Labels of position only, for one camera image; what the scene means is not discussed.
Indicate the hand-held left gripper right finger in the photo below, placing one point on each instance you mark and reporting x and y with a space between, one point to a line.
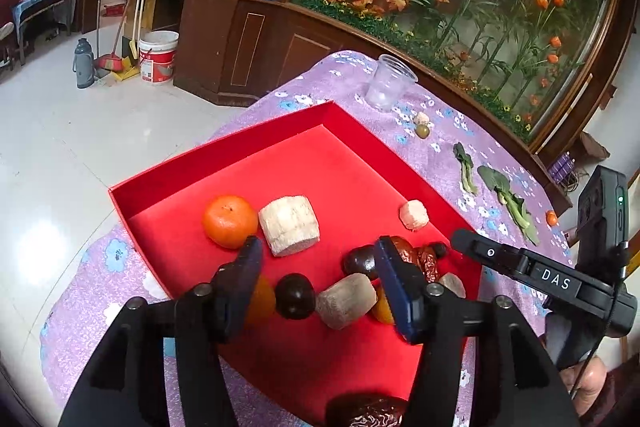
400 297

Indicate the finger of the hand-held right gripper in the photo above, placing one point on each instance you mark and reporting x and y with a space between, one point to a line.
480 249

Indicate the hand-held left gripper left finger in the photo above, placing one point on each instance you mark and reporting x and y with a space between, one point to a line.
245 287

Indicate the small oval orange kumquat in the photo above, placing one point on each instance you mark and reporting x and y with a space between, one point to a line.
265 302
381 309

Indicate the tiny dark round fruit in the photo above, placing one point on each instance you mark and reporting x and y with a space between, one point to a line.
439 249

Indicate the red dried date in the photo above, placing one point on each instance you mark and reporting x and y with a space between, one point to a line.
404 249
430 264

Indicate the small grey-beige chunk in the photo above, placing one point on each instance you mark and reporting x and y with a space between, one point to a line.
452 285

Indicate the dark brown chestnut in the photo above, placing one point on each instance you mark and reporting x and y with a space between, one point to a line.
295 296
359 261

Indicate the brown-skinned beige chunk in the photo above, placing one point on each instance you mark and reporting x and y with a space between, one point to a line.
346 300

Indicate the round orange mandarin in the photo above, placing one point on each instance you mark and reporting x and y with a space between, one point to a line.
230 221

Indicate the pinkish beige peeled chunk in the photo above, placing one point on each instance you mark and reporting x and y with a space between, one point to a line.
414 215

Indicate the large white peeled chunk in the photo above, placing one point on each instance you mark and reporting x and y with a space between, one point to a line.
290 224

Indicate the large dark red date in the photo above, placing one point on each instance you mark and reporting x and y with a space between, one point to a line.
367 412

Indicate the red cardboard box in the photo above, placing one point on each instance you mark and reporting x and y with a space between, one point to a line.
300 167

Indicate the person's right forearm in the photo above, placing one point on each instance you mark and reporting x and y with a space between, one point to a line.
622 399

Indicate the person's right hand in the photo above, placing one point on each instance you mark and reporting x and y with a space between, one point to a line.
590 387

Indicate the large bok choy leaf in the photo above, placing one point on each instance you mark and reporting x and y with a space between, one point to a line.
500 184

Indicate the tiny orange fruit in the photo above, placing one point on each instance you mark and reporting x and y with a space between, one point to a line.
551 218

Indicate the small bok choy leaf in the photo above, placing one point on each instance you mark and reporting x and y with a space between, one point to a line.
465 167

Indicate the purple box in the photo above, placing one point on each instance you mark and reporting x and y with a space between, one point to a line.
562 167

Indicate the small green round fruit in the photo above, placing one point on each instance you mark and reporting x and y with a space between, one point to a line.
422 131

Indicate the small beige peeled chunk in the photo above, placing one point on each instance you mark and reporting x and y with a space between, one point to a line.
422 118

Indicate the purple floral tablecloth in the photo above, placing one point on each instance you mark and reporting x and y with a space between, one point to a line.
100 307

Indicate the brown cardboard box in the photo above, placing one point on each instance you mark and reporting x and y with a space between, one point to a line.
594 146

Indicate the clear plastic cup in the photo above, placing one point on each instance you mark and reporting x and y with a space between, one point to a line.
387 82

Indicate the brown wooden cabinet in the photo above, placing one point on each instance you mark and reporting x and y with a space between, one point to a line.
260 47

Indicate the yellow dustpan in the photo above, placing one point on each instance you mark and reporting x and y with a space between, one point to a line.
127 72

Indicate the white and red bucket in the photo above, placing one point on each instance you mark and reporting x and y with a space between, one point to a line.
157 57

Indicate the red broom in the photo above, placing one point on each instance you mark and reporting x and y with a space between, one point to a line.
110 63

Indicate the grey thermos flask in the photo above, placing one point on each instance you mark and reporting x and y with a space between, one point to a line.
83 64

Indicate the red basket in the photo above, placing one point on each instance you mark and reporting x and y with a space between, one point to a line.
114 10

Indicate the table with blue cloth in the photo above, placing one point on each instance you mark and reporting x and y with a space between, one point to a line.
42 7

